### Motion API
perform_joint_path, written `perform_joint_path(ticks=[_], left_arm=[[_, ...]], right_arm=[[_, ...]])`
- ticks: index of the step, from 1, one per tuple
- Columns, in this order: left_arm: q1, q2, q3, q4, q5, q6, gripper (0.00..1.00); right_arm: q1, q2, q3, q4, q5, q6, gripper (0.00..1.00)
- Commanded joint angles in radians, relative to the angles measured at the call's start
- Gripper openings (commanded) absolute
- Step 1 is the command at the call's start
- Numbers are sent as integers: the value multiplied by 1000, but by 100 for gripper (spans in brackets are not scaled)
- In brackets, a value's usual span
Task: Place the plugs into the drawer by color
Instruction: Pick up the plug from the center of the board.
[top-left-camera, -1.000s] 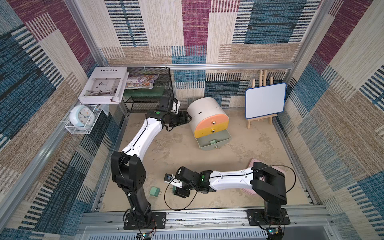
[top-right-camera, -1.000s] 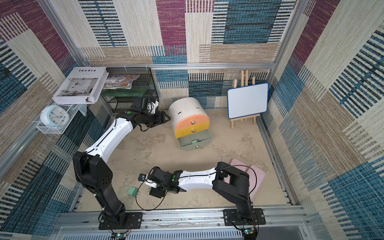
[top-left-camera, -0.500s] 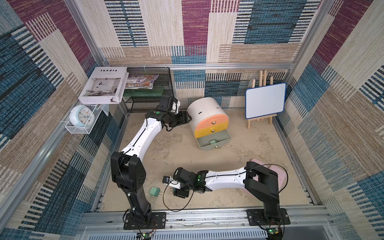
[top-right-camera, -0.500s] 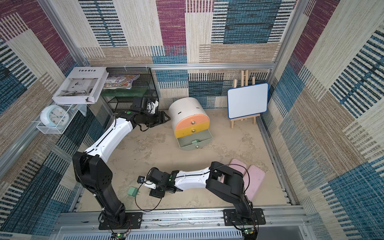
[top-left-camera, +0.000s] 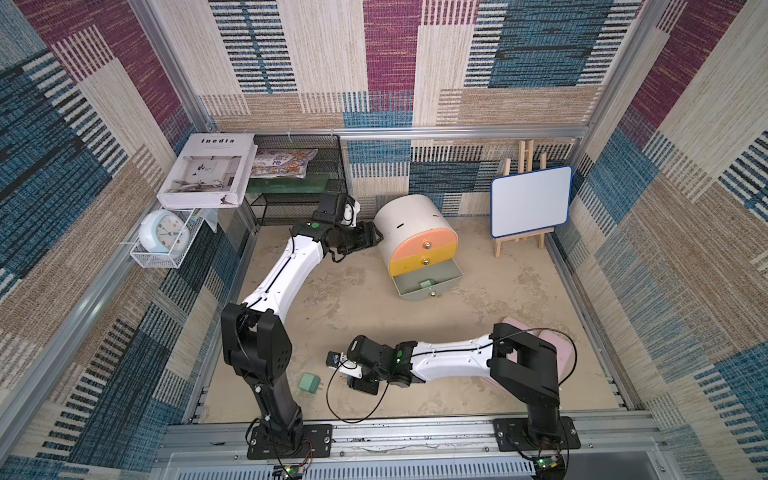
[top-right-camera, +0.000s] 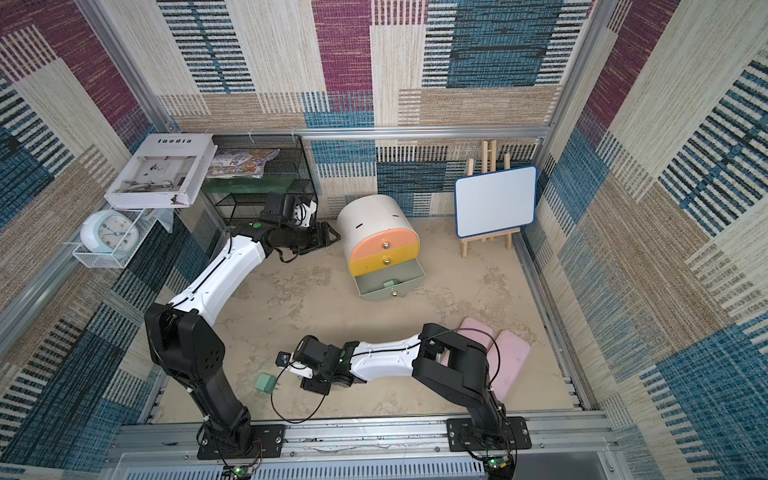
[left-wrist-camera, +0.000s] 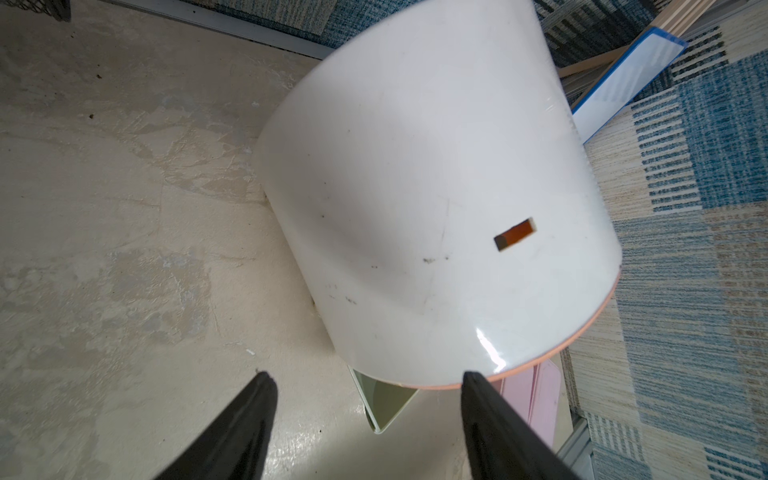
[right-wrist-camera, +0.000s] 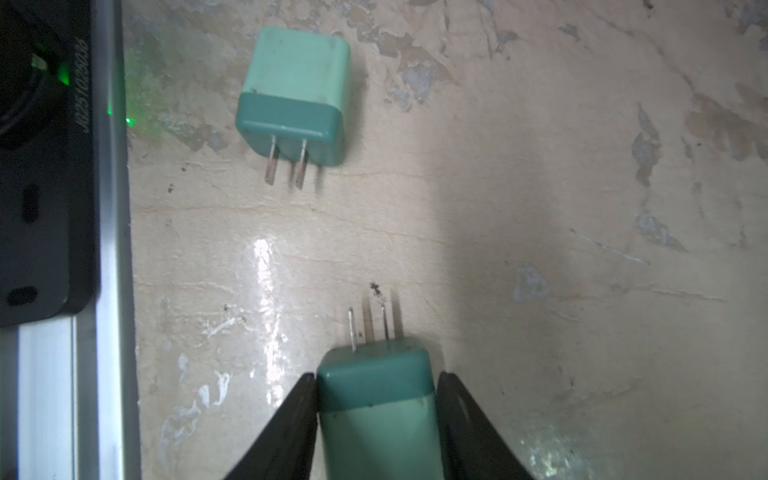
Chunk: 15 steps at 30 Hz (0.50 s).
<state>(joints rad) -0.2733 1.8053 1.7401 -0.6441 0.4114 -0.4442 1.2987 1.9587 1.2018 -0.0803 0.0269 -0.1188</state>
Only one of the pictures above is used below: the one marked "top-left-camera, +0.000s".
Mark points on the pink case left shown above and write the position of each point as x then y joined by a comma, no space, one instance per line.
510,328

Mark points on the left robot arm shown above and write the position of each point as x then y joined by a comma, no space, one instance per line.
254,339

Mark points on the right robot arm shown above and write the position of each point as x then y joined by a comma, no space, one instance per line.
522,363

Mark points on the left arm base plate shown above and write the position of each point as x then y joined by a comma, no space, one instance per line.
311,441

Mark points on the grey bottom drawer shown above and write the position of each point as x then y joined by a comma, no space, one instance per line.
446,275

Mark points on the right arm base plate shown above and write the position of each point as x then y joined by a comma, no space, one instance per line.
514,434

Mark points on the black wire shelf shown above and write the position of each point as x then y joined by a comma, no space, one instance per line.
294,194

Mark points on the white alarm clock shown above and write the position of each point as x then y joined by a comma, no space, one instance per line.
164,232

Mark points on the colourful picture book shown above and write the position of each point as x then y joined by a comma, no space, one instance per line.
282,163

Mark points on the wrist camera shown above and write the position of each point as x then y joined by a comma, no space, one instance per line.
364,358
337,208

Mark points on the white board on easel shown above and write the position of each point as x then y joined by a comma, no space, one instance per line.
530,203

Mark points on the pink case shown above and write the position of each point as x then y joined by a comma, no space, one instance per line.
510,328
565,352

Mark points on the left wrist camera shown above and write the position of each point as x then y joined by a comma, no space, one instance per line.
337,208

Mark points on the white Inedia box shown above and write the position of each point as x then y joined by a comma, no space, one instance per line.
212,171

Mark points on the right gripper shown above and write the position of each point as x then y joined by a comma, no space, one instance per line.
352,368

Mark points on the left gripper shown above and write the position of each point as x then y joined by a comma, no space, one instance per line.
365,237

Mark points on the pink case right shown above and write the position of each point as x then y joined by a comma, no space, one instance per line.
565,352

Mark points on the yellow drawer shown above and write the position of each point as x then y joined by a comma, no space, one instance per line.
407,260

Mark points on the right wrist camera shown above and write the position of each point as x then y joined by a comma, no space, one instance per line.
364,358

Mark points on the white round drawer cabinet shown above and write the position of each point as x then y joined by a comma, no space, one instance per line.
404,217

